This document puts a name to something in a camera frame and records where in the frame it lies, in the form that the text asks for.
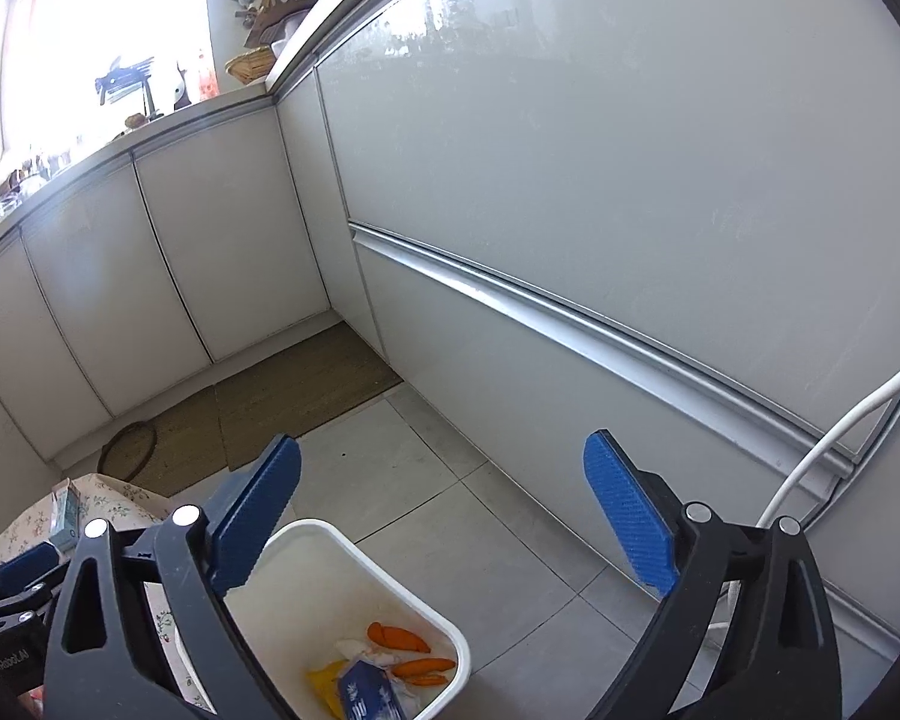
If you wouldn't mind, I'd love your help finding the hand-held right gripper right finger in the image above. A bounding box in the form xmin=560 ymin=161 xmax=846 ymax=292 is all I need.
xmin=583 ymin=429 xmax=845 ymax=720

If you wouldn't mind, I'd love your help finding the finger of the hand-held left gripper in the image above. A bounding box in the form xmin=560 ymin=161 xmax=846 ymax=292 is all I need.
xmin=0 ymin=542 xmax=64 ymax=602
xmin=0 ymin=589 xmax=59 ymax=640

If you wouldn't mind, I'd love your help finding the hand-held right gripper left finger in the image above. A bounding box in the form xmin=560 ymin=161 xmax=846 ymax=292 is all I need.
xmin=45 ymin=433 xmax=305 ymax=720

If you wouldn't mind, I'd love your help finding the light blue carton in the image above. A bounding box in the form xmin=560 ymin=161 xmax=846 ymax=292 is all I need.
xmin=49 ymin=486 xmax=83 ymax=552

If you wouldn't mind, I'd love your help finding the white trash bin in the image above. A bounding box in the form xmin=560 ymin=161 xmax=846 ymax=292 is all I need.
xmin=221 ymin=517 xmax=472 ymax=720

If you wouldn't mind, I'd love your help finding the white tissue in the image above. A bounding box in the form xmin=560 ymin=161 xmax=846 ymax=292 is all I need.
xmin=335 ymin=637 xmax=398 ymax=670

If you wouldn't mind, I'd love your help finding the yellow snack bag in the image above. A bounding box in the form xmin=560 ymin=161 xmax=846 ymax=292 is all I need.
xmin=306 ymin=660 xmax=353 ymax=717

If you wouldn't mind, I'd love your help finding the orange peel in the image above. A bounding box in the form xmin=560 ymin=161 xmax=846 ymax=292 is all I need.
xmin=391 ymin=658 xmax=458 ymax=687
xmin=367 ymin=621 xmax=430 ymax=653

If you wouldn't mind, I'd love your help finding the blue snack packet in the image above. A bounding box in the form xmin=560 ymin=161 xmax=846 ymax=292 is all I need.
xmin=336 ymin=656 xmax=415 ymax=720

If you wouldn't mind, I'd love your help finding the small brown floor mat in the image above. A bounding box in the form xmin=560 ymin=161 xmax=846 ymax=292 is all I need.
xmin=124 ymin=386 xmax=233 ymax=497

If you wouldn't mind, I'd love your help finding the floral tablecloth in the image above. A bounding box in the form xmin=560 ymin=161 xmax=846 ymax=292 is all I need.
xmin=0 ymin=472 xmax=220 ymax=717

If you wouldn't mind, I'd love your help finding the large brown floor mat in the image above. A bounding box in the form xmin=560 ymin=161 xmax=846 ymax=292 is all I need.
xmin=214 ymin=321 xmax=404 ymax=472

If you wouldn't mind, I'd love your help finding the dark round floor mat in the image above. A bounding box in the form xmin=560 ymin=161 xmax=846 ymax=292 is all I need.
xmin=99 ymin=421 xmax=158 ymax=479

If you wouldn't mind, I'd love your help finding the white cabinet with doors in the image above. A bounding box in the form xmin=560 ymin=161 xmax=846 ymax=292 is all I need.
xmin=0 ymin=94 xmax=338 ymax=458

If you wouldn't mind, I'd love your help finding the white cabinet with drawers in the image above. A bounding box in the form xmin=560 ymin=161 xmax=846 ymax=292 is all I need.
xmin=274 ymin=0 xmax=900 ymax=653

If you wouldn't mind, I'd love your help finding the row of small ornaments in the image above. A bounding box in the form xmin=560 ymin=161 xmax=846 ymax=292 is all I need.
xmin=0 ymin=150 xmax=68 ymax=200

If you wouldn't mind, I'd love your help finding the white kitchen countertop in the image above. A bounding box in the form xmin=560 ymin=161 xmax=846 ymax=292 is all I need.
xmin=0 ymin=0 xmax=451 ymax=271

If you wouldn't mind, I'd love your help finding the red bottle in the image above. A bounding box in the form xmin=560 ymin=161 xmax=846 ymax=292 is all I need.
xmin=195 ymin=49 xmax=220 ymax=102

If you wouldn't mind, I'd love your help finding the wicker basket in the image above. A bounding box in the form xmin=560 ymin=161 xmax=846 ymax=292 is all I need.
xmin=225 ymin=45 xmax=286 ymax=85

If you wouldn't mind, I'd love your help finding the kitchen window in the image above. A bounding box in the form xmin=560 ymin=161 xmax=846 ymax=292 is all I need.
xmin=0 ymin=0 xmax=218 ymax=188

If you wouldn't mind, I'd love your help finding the white cable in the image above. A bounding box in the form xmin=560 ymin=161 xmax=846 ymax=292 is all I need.
xmin=712 ymin=349 xmax=900 ymax=646

